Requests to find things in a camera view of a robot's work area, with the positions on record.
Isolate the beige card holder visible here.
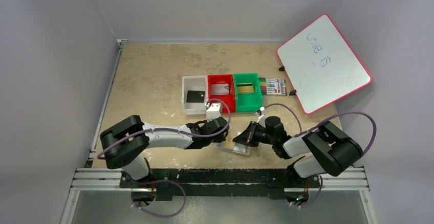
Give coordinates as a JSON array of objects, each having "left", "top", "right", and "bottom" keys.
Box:
[{"left": 214, "top": 130, "right": 251, "bottom": 156}]

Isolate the green plastic bin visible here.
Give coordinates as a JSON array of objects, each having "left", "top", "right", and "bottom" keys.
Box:
[{"left": 233, "top": 73, "right": 263, "bottom": 113}]

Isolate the red plastic bin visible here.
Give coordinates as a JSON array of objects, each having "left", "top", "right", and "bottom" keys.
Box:
[{"left": 207, "top": 74, "right": 235, "bottom": 113}]

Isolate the marker pen pack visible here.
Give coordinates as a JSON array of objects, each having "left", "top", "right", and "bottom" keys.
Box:
[{"left": 259, "top": 77, "right": 287, "bottom": 96}]

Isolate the white plastic bin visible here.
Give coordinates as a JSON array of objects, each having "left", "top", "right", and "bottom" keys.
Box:
[{"left": 181, "top": 76, "right": 208, "bottom": 115}]

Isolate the gold credit card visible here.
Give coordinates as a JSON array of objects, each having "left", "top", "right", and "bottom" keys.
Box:
[{"left": 236, "top": 83, "right": 255, "bottom": 94}]

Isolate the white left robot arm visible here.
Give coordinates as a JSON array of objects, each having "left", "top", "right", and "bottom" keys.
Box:
[{"left": 97, "top": 115, "right": 230, "bottom": 188}]

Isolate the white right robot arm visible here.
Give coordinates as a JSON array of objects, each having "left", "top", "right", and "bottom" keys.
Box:
[{"left": 233, "top": 116, "right": 363, "bottom": 187}]

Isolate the black credit card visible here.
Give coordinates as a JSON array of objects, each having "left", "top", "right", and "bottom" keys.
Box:
[{"left": 186, "top": 90, "right": 206, "bottom": 103}]

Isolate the silver credit card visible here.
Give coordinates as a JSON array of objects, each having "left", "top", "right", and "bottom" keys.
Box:
[{"left": 211, "top": 83, "right": 230, "bottom": 96}]

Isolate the black whiteboard clip lower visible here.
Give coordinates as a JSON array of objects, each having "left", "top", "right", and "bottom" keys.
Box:
[{"left": 288, "top": 90, "right": 297, "bottom": 96}]

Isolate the pink framed whiteboard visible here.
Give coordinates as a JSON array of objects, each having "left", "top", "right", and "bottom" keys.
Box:
[{"left": 277, "top": 14, "right": 372, "bottom": 114}]

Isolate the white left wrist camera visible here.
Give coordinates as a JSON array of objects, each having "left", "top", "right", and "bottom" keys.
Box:
[{"left": 206, "top": 102, "right": 223, "bottom": 121}]

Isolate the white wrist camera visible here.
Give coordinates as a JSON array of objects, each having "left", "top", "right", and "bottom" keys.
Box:
[
  {"left": 206, "top": 102, "right": 223, "bottom": 121},
  {"left": 255, "top": 106, "right": 265, "bottom": 117}
]

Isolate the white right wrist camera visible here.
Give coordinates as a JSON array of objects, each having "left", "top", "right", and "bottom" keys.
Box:
[{"left": 255, "top": 106, "right": 265, "bottom": 117}]

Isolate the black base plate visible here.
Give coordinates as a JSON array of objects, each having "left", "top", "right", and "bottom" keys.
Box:
[{"left": 119, "top": 168, "right": 320, "bottom": 201}]

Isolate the aluminium frame rail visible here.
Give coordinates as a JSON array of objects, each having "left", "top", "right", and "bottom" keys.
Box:
[{"left": 70, "top": 168, "right": 370, "bottom": 191}]

